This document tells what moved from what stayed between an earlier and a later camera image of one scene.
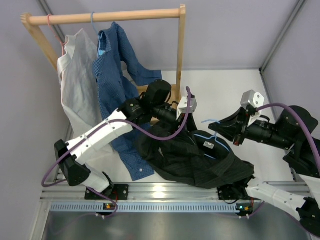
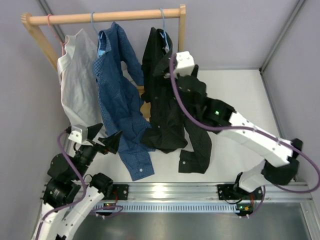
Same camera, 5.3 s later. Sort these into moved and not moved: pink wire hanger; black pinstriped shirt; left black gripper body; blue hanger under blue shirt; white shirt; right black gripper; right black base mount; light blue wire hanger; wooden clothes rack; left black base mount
Moved: light blue wire hanger; right black gripper; black pinstriped shirt; left black gripper body
Not moved: blue hanger under blue shirt; left black base mount; white shirt; pink wire hanger; right black base mount; wooden clothes rack
